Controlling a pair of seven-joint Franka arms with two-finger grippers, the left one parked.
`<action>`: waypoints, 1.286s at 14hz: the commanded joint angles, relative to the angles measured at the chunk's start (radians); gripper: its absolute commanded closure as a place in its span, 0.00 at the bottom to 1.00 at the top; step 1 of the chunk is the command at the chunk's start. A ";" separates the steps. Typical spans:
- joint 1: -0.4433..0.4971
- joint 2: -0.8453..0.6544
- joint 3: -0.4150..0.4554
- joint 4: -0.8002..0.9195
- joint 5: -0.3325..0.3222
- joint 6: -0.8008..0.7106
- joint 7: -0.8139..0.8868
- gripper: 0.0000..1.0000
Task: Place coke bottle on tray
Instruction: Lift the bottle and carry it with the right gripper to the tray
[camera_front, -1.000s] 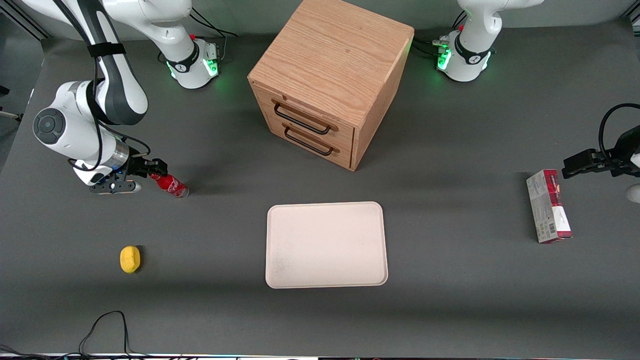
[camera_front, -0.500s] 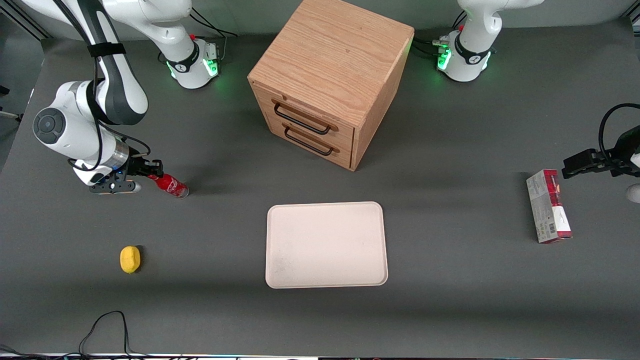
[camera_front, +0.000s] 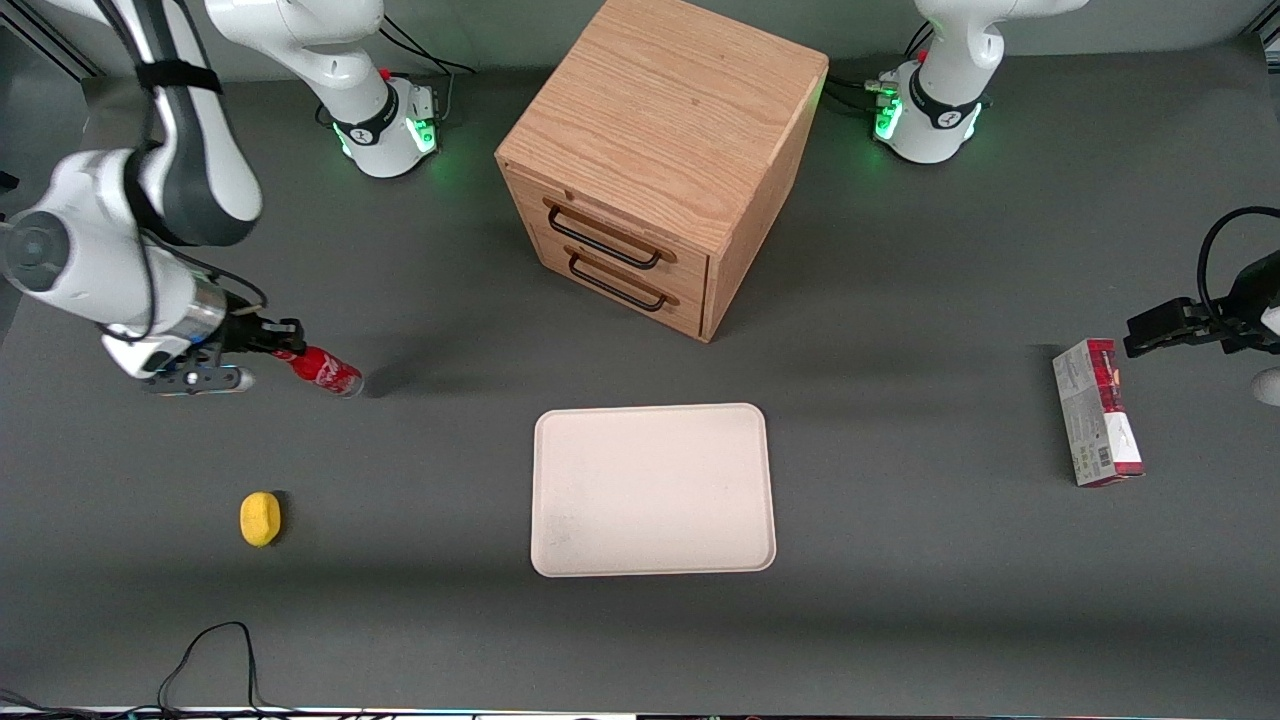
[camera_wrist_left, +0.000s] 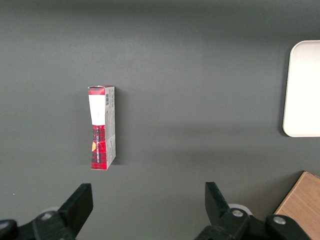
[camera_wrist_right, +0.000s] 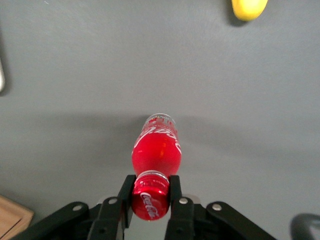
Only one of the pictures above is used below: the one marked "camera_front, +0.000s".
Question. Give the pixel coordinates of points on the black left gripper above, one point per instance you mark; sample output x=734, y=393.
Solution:
x=1249, y=303

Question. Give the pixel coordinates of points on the yellow lemon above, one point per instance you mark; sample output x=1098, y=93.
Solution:
x=261, y=520

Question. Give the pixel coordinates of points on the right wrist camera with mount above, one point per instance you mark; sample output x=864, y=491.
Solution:
x=200, y=380

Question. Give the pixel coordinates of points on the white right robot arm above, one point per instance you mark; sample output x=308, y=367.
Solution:
x=80, y=260

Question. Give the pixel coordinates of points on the wooden drawer cabinet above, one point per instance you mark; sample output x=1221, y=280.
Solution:
x=660, y=100

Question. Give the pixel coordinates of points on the wooden drawer front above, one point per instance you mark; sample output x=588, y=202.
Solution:
x=690, y=315
x=528, y=200

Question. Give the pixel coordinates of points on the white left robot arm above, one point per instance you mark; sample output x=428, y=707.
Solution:
x=940, y=120

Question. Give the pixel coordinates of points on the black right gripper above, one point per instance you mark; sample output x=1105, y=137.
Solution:
x=243, y=332

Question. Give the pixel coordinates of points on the white rectangular tray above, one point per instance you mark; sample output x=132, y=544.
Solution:
x=650, y=490

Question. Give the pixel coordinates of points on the red coke bottle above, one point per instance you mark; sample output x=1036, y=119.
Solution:
x=325, y=372

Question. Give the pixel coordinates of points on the aluminium frame rail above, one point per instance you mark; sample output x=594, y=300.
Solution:
x=50, y=45
x=1265, y=20

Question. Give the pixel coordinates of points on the red and white carton box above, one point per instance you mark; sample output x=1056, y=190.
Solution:
x=1095, y=420

